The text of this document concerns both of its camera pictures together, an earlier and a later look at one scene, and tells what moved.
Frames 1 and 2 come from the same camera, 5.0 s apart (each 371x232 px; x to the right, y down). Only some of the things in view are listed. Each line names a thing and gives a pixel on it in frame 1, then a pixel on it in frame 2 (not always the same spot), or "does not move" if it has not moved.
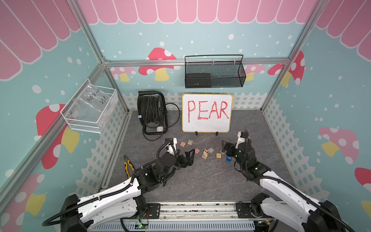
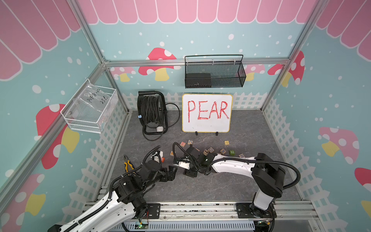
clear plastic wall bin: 91,106 does not move
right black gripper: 232,148 to 187,172
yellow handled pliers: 127,162 does not move
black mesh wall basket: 216,71 does not move
